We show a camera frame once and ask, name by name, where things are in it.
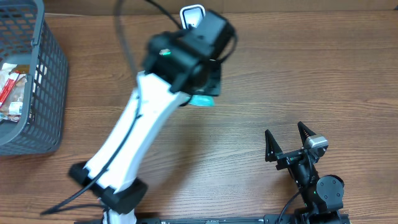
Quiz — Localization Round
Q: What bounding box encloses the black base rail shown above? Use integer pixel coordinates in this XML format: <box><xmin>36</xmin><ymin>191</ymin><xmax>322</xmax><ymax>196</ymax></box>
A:
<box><xmin>74</xmin><ymin>214</ymin><xmax>351</xmax><ymax>224</ymax></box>

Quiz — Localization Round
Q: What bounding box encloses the brown red snack bag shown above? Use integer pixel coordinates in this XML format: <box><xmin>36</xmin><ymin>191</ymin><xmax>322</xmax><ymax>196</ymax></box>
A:
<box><xmin>1</xmin><ymin>63</ymin><xmax>30</xmax><ymax>123</ymax></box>

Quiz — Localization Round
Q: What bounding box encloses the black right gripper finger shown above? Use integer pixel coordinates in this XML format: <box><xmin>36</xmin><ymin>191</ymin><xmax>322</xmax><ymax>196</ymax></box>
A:
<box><xmin>297</xmin><ymin>121</ymin><xmax>316</xmax><ymax>145</ymax></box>
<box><xmin>265</xmin><ymin>129</ymin><xmax>283</xmax><ymax>157</ymax></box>

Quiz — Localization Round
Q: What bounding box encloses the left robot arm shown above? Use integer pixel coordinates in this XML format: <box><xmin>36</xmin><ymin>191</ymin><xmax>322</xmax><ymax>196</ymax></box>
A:
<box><xmin>69</xmin><ymin>11</ymin><xmax>237</xmax><ymax>223</ymax></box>

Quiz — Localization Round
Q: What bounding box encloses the grey plastic mesh basket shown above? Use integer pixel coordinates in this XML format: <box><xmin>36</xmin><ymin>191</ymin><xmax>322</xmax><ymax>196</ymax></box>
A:
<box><xmin>1</xmin><ymin>0</ymin><xmax>69</xmax><ymax>156</ymax></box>

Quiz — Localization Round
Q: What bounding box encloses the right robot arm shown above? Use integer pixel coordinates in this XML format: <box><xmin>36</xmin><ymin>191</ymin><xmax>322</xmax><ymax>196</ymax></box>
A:
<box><xmin>264</xmin><ymin>121</ymin><xmax>349</xmax><ymax>224</ymax></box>

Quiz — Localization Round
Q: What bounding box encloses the white barcode scanner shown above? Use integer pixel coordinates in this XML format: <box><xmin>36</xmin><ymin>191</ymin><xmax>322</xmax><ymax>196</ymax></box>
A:
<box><xmin>180</xmin><ymin>4</ymin><xmax>206</xmax><ymax>29</ymax></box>

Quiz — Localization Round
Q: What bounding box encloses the teal wet wipes pack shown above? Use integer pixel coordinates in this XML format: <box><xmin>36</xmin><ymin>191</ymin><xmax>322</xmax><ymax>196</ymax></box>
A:
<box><xmin>188</xmin><ymin>95</ymin><xmax>215</xmax><ymax>107</ymax></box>

